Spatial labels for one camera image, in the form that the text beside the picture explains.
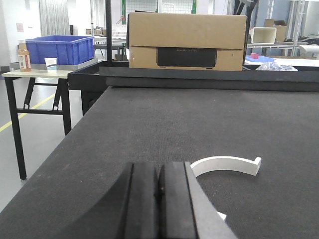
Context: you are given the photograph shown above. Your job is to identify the white curved PVC pipe clamp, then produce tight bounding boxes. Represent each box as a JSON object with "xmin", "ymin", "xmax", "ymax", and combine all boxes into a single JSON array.
[{"xmin": 190, "ymin": 156, "xmax": 262, "ymax": 222}]

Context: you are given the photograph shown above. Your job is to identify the pink small box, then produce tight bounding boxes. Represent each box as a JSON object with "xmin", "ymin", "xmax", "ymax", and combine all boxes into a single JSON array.
[{"xmin": 250, "ymin": 53, "xmax": 259, "ymax": 59}]

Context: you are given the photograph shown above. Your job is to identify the small cardboard box on shelf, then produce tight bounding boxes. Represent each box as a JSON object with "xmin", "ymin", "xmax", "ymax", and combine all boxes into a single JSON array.
[{"xmin": 264, "ymin": 18, "xmax": 287, "ymax": 42}]

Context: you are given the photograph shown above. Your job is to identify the white paper cup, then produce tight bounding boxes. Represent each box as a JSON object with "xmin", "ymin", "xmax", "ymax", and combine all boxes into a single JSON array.
[{"xmin": 44, "ymin": 57, "xmax": 57, "ymax": 73}]

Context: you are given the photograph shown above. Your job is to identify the black vertical pole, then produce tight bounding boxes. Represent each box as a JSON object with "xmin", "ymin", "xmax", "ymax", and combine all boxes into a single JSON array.
[{"xmin": 105, "ymin": 0, "xmax": 112, "ymax": 61}]

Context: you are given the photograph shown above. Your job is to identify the beige folding side table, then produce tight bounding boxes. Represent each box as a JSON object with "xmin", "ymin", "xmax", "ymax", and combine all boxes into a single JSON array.
[{"xmin": 1, "ymin": 60, "xmax": 103, "ymax": 180}]

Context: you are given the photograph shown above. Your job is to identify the brown drink bottle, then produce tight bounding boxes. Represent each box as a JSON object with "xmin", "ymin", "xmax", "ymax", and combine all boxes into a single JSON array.
[{"xmin": 18, "ymin": 42, "xmax": 31, "ymax": 72}]

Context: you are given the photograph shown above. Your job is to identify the blue plastic bin on table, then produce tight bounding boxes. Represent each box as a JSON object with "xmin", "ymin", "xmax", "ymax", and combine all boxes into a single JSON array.
[{"xmin": 26, "ymin": 35, "xmax": 94, "ymax": 65}]

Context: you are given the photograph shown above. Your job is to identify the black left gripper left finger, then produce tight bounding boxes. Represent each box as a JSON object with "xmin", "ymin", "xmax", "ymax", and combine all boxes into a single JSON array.
[{"xmin": 57, "ymin": 162, "xmax": 158, "ymax": 239}]

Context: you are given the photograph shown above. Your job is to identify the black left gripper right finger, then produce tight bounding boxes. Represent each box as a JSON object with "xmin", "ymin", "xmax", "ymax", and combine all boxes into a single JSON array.
[{"xmin": 159, "ymin": 162, "xmax": 236, "ymax": 239}]

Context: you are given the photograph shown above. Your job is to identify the large cardboard box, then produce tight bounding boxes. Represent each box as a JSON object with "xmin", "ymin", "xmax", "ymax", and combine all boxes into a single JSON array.
[{"xmin": 128, "ymin": 12, "xmax": 247, "ymax": 71}]

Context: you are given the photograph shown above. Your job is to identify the clear blue plastic bag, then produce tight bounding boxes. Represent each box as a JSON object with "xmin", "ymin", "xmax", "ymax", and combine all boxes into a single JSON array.
[{"xmin": 256, "ymin": 62, "xmax": 298, "ymax": 72}]

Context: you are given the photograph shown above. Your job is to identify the white square duct piece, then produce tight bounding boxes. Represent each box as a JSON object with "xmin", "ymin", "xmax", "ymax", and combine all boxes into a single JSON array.
[{"xmin": 249, "ymin": 27, "xmax": 277, "ymax": 44}]

